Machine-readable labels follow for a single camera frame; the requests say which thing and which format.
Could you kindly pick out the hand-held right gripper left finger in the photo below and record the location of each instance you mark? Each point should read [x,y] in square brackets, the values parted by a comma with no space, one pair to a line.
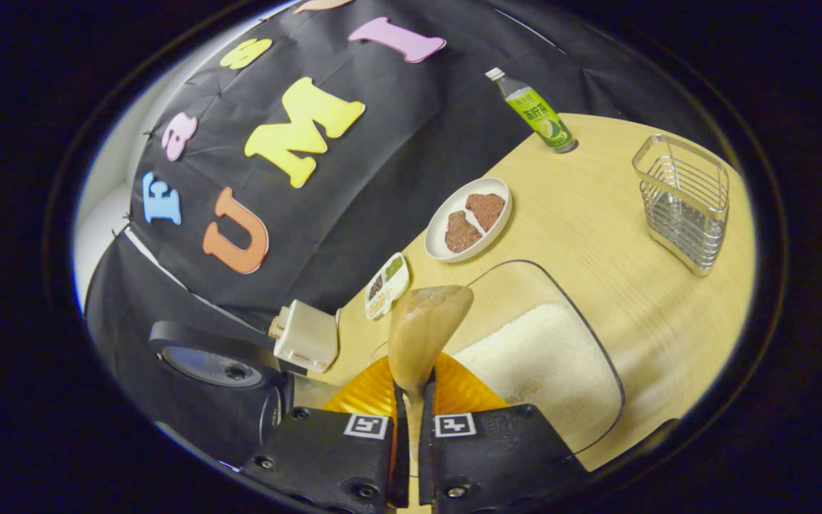
[340,457]

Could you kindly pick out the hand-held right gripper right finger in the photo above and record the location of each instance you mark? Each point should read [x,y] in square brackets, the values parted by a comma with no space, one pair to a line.
[496,450]

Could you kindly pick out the clear box of white rice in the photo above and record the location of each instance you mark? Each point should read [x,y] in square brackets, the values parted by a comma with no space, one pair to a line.
[539,357]

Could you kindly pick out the wooden spoon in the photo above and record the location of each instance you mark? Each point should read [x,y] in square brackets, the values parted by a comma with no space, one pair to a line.
[425,321]

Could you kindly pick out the grey rice cooker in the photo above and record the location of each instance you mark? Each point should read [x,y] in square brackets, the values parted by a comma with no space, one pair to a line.
[204,364]

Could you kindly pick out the cream toaster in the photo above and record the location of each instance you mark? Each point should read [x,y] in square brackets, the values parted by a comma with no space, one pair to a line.
[307,339]

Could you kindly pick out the white divided bean dish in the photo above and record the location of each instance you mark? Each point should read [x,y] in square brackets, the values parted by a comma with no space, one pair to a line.
[386,285]

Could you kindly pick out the white round plate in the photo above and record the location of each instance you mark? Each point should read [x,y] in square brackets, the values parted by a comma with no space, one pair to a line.
[439,239]

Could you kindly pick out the brown meat piece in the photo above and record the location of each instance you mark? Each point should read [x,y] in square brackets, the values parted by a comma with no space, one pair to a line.
[486,210]
[461,232]

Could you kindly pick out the black backdrop cloth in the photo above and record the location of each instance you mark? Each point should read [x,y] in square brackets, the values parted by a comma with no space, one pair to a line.
[354,185]

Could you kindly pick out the green tea bottle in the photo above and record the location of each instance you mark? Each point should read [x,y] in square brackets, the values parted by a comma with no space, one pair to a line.
[536,114]

